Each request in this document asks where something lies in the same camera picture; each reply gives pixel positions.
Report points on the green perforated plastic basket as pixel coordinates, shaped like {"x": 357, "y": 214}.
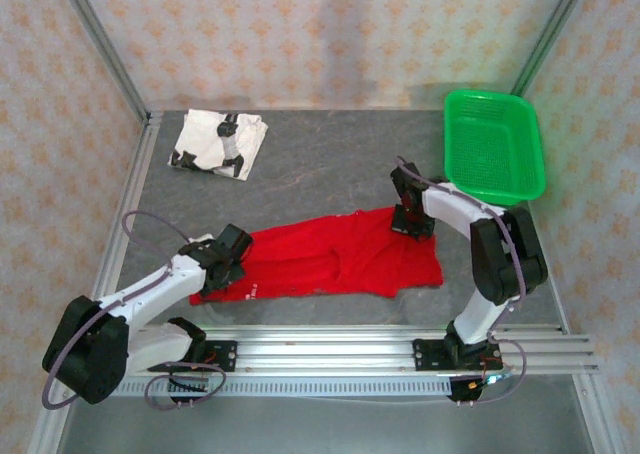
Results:
{"x": 492, "y": 144}

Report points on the grey metal lower panel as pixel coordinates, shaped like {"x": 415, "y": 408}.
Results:
{"x": 325, "y": 429}

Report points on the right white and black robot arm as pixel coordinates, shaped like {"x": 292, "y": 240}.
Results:
{"x": 505, "y": 259}

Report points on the small lit circuit board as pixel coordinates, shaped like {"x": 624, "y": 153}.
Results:
{"x": 495, "y": 379}

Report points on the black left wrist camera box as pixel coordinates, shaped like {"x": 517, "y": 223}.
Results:
{"x": 234, "y": 239}

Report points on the red bear print t-shirt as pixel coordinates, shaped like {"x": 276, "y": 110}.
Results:
{"x": 310, "y": 269}

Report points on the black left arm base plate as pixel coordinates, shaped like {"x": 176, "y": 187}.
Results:
{"x": 225, "y": 356}

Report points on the aluminium frame leg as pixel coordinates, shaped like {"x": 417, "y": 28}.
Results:
{"x": 600, "y": 419}
{"x": 45, "y": 434}

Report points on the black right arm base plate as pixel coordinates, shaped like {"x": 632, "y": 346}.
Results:
{"x": 425, "y": 354}

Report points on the aluminium frame post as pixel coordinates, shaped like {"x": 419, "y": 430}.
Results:
{"x": 100, "y": 44}
{"x": 550, "y": 29}

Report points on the aluminium mounting rail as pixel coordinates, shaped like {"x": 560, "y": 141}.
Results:
{"x": 325, "y": 354}

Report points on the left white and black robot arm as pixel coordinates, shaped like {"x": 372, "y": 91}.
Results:
{"x": 85, "y": 354}

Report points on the white t-shirt with black print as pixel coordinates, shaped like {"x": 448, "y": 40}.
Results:
{"x": 205, "y": 134}

